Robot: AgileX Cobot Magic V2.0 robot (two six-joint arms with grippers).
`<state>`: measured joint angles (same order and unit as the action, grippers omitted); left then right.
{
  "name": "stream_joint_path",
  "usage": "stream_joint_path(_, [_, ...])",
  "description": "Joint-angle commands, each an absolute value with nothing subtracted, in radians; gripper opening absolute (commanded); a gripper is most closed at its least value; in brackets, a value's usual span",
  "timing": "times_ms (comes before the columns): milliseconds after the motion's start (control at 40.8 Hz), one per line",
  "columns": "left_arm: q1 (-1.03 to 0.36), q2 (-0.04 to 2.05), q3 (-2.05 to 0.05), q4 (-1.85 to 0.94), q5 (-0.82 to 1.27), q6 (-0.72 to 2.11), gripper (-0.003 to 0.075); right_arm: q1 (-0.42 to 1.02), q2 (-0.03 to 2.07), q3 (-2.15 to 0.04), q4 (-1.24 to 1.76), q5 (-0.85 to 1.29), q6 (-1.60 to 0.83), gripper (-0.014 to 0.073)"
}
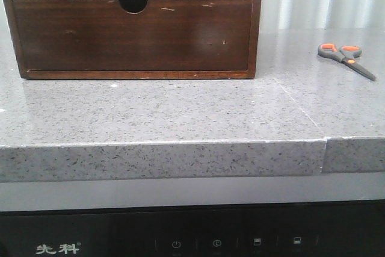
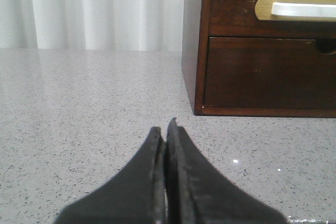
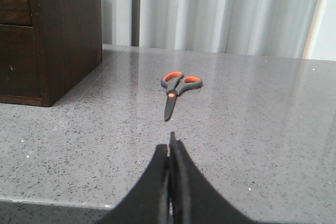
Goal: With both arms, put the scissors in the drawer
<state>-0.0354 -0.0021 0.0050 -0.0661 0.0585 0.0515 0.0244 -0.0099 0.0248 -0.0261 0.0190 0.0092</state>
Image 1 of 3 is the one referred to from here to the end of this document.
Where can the grey orange scissors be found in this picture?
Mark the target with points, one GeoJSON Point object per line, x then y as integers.
{"type": "Point", "coordinates": [346, 55]}

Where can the lower wooden drawer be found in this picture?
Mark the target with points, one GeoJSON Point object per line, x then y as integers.
{"type": "Point", "coordinates": [167, 35]}

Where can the dark wooden drawer cabinet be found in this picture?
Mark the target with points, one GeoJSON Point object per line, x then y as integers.
{"type": "Point", "coordinates": [136, 6]}

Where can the black appliance control panel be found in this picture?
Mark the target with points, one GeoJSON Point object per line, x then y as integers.
{"type": "Point", "coordinates": [290, 229]}

